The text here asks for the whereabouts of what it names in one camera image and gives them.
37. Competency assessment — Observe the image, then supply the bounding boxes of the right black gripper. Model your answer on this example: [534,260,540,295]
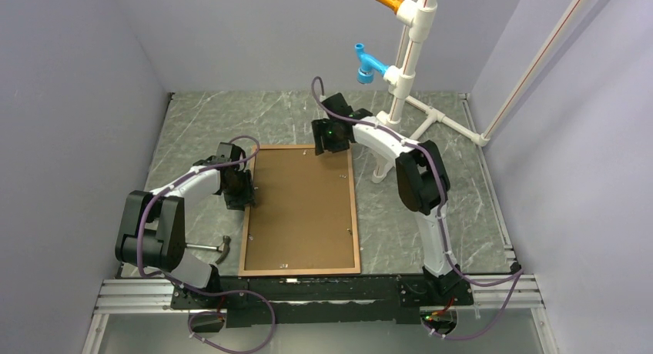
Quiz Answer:
[311,119,349,157]

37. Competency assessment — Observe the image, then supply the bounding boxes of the brown cardboard backing board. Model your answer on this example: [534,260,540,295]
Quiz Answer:
[244,149,357,271]

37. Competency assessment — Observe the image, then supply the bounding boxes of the brown wooden picture frame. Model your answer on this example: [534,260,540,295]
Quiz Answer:
[238,144,362,277]

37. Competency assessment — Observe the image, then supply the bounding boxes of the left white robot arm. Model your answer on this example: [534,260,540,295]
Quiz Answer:
[115,142,255,308]

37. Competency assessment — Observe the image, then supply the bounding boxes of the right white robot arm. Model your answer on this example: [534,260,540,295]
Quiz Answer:
[312,93,470,304]

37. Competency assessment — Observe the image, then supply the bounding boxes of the small claw hammer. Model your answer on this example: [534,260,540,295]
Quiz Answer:
[186,235,232,266]

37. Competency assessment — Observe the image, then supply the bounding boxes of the blue pipe fitting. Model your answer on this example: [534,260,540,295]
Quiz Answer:
[354,43,389,85]

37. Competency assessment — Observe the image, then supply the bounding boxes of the white pvc pipe stand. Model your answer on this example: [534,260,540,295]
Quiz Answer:
[370,0,598,185]

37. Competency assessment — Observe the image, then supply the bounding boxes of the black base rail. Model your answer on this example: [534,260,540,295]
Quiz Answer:
[170,273,474,328]

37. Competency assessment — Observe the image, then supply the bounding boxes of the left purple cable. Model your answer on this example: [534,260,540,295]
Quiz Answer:
[136,135,276,354]

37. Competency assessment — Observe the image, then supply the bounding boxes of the purple cable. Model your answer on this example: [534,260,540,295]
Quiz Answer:
[311,76,525,342]
[136,135,276,354]

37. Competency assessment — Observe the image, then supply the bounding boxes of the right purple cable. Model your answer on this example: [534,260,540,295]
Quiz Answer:
[311,76,525,342]

